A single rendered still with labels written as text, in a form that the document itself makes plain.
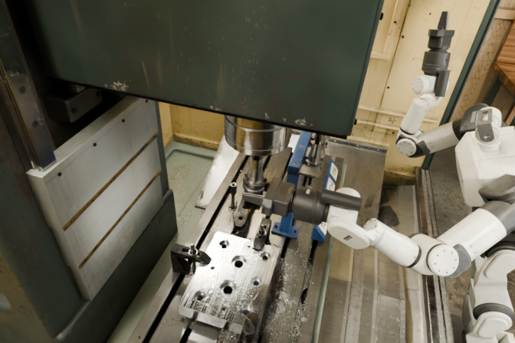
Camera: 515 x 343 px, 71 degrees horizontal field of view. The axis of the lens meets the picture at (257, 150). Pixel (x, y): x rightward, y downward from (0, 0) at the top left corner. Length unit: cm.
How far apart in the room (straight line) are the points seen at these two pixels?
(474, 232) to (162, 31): 88
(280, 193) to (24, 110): 60
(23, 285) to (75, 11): 68
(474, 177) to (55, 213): 115
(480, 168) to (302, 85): 75
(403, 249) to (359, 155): 107
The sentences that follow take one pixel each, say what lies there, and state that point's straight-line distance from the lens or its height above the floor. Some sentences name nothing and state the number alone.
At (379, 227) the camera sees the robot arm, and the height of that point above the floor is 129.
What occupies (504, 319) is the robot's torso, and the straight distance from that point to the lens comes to 182.
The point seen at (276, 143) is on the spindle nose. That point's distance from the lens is 79.
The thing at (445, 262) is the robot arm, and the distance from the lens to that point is 102.
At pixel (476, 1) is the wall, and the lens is 177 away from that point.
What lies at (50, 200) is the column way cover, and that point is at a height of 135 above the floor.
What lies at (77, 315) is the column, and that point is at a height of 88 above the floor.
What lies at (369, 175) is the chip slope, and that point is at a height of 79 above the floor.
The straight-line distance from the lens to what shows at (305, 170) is 119.
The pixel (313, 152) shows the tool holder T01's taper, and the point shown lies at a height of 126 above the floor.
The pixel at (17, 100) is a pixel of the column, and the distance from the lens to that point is 85.
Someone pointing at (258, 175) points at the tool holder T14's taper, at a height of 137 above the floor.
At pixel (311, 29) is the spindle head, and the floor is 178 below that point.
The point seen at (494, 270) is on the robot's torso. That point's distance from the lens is 159.
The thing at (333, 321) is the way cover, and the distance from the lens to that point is 141.
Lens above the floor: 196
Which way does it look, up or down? 36 degrees down
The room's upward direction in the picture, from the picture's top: 4 degrees clockwise
